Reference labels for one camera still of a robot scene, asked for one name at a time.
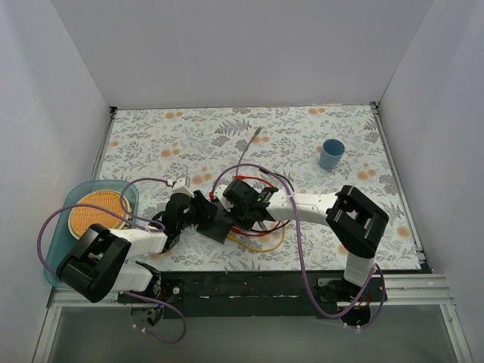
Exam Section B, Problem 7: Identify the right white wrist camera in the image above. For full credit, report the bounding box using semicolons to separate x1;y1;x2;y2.
214;185;234;212

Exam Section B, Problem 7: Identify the black ethernet cable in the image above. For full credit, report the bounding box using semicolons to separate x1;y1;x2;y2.
253;172;296;231

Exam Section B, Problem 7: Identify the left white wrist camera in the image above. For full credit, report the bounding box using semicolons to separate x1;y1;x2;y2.
172;177;193;197

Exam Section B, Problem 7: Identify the black network switch box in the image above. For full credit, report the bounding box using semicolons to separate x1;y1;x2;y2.
197;202;233;244

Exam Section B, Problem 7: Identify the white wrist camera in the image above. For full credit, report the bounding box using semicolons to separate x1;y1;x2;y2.
214;185;234;212
172;177;193;197

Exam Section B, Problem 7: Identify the blue plastic cup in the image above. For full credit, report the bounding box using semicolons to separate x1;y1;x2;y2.
319;139;345;170

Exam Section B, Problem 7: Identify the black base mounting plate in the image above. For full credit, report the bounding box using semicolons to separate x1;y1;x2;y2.
117;271;386;326

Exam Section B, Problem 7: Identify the aluminium frame rail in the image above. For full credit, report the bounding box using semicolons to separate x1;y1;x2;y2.
47;274;455;308

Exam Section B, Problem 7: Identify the orange woven round plate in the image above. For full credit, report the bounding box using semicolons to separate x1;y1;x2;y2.
68;190;129;239

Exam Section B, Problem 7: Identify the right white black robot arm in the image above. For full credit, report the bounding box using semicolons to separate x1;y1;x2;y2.
215;179;389;301

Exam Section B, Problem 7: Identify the yellow ethernet cable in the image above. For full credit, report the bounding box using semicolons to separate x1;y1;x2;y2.
228;222;286;253

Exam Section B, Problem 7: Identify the teal plastic tray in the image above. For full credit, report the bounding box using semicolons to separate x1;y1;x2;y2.
45;180;139;269

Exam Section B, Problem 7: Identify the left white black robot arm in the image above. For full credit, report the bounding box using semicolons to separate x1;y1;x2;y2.
56;191;219;303

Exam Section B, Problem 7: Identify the floral patterned table mat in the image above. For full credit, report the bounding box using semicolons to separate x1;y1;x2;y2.
100;105;420;271

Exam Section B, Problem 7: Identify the grey ethernet cable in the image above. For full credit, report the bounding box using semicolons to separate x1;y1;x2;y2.
237;128;262;167

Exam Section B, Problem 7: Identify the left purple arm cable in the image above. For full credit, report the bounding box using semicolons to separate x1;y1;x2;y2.
37;177;188;344

